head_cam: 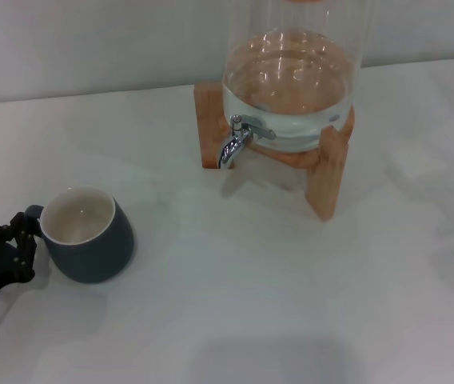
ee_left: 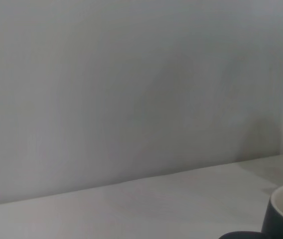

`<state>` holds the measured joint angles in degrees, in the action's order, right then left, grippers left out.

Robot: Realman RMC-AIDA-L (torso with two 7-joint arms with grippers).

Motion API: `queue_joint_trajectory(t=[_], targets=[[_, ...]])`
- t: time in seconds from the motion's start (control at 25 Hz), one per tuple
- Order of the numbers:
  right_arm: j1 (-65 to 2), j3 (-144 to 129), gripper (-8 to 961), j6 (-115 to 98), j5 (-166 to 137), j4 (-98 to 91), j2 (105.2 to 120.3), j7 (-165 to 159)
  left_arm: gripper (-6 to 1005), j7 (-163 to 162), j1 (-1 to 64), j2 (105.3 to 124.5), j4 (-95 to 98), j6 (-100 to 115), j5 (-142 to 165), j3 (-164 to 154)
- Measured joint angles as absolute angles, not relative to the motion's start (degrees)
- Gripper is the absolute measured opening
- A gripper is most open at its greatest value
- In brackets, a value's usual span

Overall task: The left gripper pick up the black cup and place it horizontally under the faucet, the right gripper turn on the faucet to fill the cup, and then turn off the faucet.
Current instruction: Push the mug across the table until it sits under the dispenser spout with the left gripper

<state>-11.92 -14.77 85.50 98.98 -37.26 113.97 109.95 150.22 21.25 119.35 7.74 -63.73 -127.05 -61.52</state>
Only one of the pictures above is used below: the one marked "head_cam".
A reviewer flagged dark blue-grey ceramic cup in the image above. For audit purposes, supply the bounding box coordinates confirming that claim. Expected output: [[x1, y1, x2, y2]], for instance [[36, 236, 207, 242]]
[[24, 186, 135, 285]]

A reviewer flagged chrome metal faucet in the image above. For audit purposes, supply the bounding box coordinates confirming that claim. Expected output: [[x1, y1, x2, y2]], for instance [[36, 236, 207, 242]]
[[217, 114, 278, 170]]

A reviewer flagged wooden dispenser stand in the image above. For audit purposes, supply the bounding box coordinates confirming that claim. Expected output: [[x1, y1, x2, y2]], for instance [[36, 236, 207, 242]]
[[193, 82, 356, 222]]

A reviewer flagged glass water dispenser jar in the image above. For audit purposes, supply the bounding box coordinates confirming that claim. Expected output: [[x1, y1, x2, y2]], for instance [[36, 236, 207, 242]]
[[221, 0, 373, 154]]

